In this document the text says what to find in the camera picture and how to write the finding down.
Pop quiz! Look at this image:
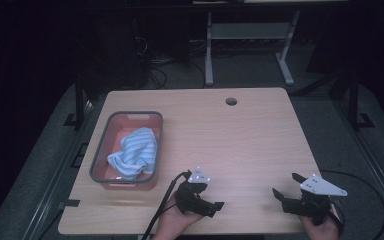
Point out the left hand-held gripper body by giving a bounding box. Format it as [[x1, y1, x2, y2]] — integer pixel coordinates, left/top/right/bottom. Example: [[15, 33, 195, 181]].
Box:
[[174, 166, 216, 217]]

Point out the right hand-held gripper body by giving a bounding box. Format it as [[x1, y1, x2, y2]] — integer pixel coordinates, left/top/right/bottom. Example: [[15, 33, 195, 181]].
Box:
[[281, 173, 348, 227]]

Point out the blue striped towel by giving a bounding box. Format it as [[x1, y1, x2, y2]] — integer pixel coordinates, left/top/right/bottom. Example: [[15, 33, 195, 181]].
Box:
[[106, 126, 159, 182]]

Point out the pink basket with grey rim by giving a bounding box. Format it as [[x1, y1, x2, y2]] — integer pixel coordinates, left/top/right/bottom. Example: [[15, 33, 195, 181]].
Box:
[[88, 110, 165, 192]]

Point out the person's right hand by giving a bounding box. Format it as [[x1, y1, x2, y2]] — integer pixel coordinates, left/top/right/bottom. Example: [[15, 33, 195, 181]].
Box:
[[298, 203, 342, 240]]

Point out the person's left hand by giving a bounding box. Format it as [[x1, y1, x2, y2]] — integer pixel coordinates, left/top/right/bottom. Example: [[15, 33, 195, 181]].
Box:
[[151, 193, 205, 240]]

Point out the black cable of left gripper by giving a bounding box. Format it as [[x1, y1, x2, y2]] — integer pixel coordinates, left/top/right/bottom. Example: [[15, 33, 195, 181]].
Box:
[[141, 169, 193, 240]]

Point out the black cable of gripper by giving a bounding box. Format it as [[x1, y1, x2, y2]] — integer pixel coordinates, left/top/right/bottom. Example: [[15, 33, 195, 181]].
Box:
[[141, 169, 193, 240], [319, 169, 384, 238]]

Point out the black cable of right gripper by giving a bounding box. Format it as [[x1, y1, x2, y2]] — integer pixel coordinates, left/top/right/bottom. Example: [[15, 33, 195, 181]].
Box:
[[319, 169, 384, 238]]

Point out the aluminium floor rail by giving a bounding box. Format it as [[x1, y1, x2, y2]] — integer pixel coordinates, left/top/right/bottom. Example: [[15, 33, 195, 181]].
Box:
[[336, 99, 384, 231], [21, 99, 96, 240]]

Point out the black metal stand post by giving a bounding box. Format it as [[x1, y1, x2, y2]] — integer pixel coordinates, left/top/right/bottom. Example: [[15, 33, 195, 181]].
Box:
[[63, 71, 86, 130], [345, 64, 376, 132]]

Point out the tangle of floor cables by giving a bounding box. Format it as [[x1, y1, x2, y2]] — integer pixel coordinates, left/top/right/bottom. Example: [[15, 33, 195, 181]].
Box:
[[133, 34, 208, 90]]

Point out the grey metal desk frame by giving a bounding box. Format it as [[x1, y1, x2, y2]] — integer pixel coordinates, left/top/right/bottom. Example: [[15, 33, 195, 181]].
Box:
[[203, 9, 302, 88]]

